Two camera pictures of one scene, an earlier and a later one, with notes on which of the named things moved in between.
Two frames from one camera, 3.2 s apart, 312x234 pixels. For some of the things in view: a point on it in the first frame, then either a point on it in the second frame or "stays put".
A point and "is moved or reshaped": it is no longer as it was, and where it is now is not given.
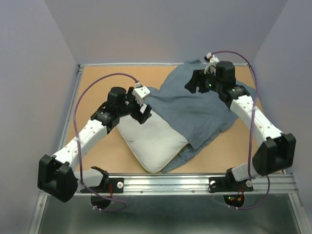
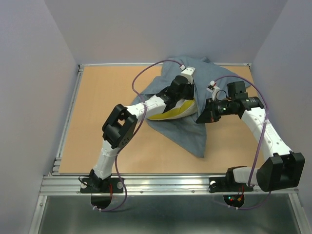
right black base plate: (229, 184) stays put
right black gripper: (196, 77) to (209, 114)
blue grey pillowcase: (198, 117) is moved or reshaped
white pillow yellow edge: (154, 143) to (186, 107)
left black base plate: (113, 185) stays put
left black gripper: (138, 116) to (191, 91)
